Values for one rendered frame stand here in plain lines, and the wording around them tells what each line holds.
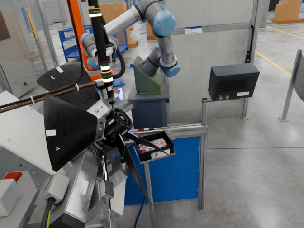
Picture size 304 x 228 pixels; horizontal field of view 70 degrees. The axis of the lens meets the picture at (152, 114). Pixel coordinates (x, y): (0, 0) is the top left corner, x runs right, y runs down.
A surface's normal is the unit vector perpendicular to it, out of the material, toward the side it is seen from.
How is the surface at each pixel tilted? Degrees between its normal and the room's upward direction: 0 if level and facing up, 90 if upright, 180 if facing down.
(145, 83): 90
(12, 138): 50
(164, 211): 0
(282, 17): 90
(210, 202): 0
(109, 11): 90
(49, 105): 67
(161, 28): 113
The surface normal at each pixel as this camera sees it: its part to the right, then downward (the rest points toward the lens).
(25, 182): -0.08, -0.88
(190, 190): 0.05, 0.47
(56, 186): 0.71, -0.64
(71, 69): 0.41, -0.54
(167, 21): 0.47, 0.69
